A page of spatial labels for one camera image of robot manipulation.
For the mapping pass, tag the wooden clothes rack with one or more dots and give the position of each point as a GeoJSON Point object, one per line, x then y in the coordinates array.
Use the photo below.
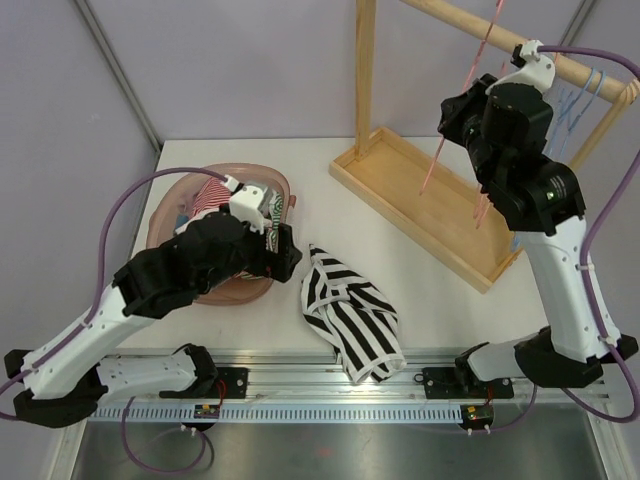
{"type": "Point", "coordinates": [384, 169]}

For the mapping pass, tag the pink plastic basin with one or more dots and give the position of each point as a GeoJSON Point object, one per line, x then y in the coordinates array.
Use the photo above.
{"type": "Point", "coordinates": [236, 291]}

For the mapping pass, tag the white slotted cable duct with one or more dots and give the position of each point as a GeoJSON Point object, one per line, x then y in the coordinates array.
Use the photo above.
{"type": "Point", "coordinates": [274, 413]}

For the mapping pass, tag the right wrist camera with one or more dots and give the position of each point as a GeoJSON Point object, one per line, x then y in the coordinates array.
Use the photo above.
{"type": "Point", "coordinates": [533, 68]}

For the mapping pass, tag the green striped tank top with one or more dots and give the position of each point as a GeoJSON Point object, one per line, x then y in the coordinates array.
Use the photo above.
{"type": "Point", "coordinates": [275, 210]}

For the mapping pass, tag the pink hanger of black top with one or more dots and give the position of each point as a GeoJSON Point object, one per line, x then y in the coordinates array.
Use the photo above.
{"type": "Point", "coordinates": [498, 9]}

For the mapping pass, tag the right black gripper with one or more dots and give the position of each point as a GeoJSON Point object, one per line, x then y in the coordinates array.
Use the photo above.
{"type": "Point", "coordinates": [457, 109]}

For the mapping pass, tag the pink hanger of mauve top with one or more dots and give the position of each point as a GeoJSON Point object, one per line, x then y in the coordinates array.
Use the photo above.
{"type": "Point", "coordinates": [481, 208]}

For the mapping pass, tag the blue hanger of green top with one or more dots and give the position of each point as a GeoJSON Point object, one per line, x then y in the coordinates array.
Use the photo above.
{"type": "Point", "coordinates": [577, 108]}

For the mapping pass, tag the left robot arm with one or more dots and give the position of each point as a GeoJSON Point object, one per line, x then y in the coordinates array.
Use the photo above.
{"type": "Point", "coordinates": [67, 380]}

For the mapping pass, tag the black white striped tank top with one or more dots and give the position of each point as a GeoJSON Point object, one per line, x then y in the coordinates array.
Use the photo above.
{"type": "Point", "coordinates": [353, 316]}

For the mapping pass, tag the aluminium rail frame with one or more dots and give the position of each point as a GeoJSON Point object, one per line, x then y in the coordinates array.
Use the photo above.
{"type": "Point", "coordinates": [439, 316]}

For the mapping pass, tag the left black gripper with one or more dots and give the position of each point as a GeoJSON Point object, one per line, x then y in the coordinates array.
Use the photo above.
{"type": "Point", "coordinates": [272, 264]}

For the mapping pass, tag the teal tank top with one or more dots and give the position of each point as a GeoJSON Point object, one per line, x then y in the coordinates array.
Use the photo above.
{"type": "Point", "coordinates": [180, 224]}

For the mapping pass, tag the mauve tank top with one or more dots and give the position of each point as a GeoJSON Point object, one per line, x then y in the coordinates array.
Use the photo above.
{"type": "Point", "coordinates": [186, 201]}

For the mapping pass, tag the pink hanger of red top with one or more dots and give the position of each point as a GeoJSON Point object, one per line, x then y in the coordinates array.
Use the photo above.
{"type": "Point", "coordinates": [503, 70]}

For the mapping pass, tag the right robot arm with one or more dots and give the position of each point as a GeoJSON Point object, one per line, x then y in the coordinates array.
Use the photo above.
{"type": "Point", "coordinates": [503, 127]}

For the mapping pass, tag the red striped tank top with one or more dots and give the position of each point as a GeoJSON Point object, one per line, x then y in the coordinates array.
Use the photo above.
{"type": "Point", "coordinates": [210, 198]}

